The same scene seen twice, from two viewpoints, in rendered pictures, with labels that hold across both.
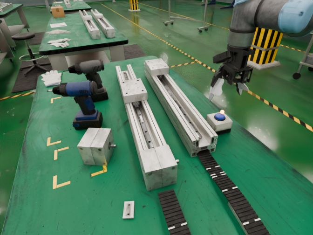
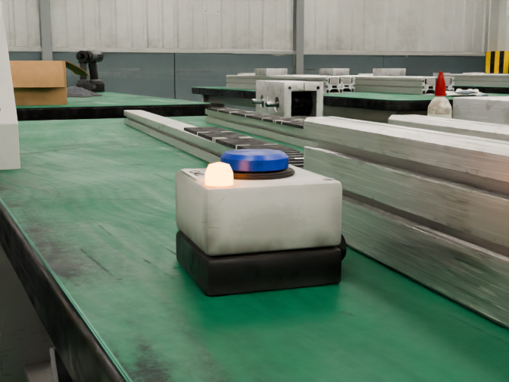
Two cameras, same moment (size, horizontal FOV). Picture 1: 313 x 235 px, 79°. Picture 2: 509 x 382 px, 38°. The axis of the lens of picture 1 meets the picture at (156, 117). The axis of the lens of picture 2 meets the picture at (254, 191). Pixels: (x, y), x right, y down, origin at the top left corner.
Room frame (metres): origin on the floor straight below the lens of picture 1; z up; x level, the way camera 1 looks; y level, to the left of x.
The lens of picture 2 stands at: (1.08, -0.30, 0.90)
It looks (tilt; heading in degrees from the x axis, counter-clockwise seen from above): 9 degrees down; 176
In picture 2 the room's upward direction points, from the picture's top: straight up
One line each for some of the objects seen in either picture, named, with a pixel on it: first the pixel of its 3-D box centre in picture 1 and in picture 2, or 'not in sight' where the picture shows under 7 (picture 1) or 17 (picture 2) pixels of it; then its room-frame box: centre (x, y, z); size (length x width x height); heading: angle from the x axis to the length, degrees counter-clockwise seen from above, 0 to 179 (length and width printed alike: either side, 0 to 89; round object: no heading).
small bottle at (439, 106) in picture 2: not in sight; (439, 108); (-0.08, 0.08, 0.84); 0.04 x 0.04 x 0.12
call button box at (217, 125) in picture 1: (216, 123); (267, 220); (0.64, -0.26, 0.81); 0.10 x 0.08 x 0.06; 104
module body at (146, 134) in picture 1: (134, 100); not in sight; (0.84, 0.11, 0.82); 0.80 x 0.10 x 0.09; 14
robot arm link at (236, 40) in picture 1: (241, 38); not in sight; (0.62, -0.28, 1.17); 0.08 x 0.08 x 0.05
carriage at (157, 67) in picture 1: (156, 68); not in sight; (1.13, -0.01, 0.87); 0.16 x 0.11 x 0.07; 14
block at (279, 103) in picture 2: not in sight; (289, 103); (-0.53, -0.11, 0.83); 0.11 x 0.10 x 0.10; 105
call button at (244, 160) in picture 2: (219, 117); (254, 167); (0.64, -0.27, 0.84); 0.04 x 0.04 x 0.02
